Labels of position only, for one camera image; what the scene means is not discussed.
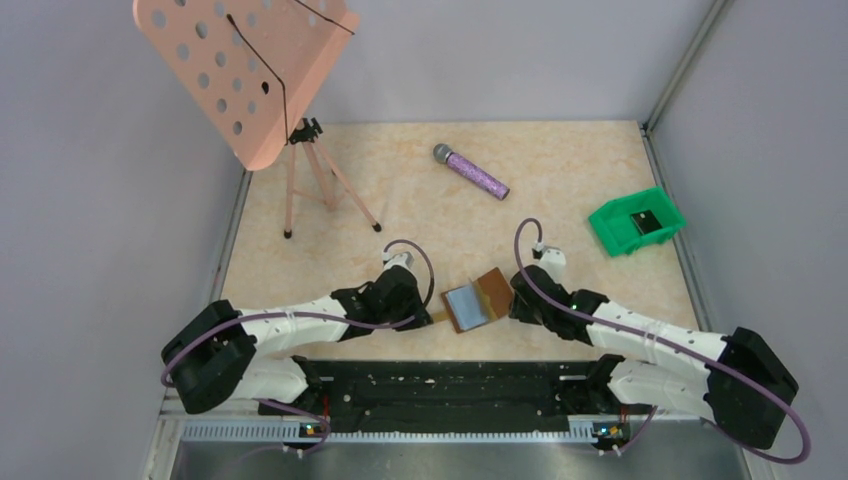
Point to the black card in bin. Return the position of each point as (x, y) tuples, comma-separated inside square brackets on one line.
[(646, 222)]

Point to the green plastic bin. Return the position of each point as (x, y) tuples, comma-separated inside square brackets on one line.
[(627, 224)]

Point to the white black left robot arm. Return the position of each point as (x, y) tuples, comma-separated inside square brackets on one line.
[(226, 354)]

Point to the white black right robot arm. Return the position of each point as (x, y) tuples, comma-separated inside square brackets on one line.
[(655, 363)]

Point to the brown leather card holder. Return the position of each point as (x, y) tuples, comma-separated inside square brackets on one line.
[(476, 304)]

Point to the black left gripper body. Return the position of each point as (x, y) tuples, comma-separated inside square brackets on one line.
[(409, 307)]

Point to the pink music stand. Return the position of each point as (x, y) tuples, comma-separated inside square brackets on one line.
[(254, 68)]

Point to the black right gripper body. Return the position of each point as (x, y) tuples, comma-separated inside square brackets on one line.
[(528, 313)]

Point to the purple glitter microphone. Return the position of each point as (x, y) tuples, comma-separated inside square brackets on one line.
[(445, 155)]

